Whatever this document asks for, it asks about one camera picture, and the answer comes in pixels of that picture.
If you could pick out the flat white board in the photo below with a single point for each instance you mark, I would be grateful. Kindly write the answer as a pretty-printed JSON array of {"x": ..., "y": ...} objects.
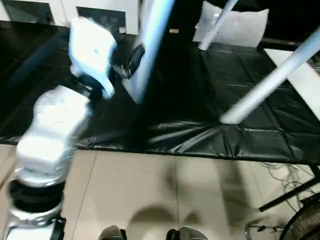
[{"x": 305, "y": 75}]

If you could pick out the black cabinet with gold label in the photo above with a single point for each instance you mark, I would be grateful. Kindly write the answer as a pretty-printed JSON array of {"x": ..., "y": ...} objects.
[{"x": 175, "y": 20}]

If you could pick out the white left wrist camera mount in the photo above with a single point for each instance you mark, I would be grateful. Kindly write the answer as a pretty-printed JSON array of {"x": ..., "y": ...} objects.
[{"x": 92, "y": 50}]

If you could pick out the dark right robot foot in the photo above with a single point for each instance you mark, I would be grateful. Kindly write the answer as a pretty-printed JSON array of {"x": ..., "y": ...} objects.
[{"x": 186, "y": 233}]

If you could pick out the brown woven fabric object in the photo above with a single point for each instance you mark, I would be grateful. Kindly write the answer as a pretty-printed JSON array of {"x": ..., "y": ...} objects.
[{"x": 307, "y": 222}]

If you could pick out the black stand leg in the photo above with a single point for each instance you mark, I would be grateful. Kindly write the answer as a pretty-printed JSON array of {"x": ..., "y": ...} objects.
[{"x": 290, "y": 192}]

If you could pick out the dark robot foot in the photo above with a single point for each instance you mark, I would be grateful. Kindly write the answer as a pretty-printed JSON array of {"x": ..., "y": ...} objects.
[
  {"x": 186, "y": 233},
  {"x": 112, "y": 233}
]

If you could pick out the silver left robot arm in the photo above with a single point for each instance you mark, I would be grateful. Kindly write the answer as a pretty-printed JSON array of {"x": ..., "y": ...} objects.
[{"x": 50, "y": 145}]

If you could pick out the black work mat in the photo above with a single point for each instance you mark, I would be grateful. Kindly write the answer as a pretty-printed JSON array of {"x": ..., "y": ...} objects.
[{"x": 200, "y": 90}]

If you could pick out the dark left robot foot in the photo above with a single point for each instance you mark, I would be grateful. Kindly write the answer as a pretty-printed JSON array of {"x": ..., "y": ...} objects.
[{"x": 112, "y": 233}]

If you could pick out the white cabinet with glass doors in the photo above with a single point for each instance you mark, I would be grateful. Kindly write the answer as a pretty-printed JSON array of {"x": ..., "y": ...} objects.
[{"x": 65, "y": 10}]

